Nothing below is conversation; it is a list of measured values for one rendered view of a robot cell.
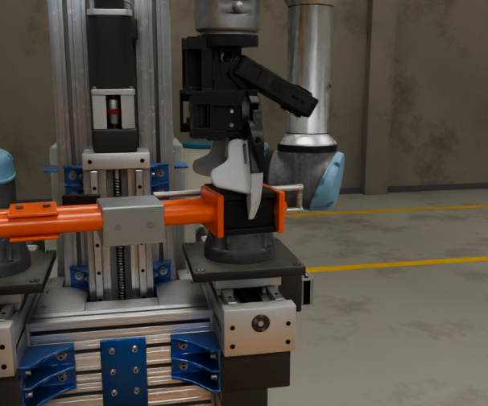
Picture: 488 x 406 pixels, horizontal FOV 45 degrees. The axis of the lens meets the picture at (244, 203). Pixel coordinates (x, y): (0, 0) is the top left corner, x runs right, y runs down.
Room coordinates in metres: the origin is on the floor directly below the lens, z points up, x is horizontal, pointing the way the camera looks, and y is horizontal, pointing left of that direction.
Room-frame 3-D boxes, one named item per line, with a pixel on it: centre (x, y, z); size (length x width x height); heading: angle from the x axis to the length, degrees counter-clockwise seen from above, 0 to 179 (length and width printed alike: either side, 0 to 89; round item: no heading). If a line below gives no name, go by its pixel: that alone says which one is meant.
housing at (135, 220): (0.67, 0.13, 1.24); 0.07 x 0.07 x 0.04; 19
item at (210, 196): (0.71, 0.00, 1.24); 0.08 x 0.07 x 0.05; 109
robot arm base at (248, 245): (1.20, 0.01, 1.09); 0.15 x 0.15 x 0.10
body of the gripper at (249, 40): (0.71, 0.03, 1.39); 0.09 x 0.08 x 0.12; 108
